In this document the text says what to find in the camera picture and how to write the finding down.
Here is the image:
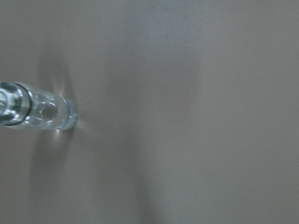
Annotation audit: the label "clear glass sauce bottle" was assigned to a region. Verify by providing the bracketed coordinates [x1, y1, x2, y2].
[0, 81, 78, 130]

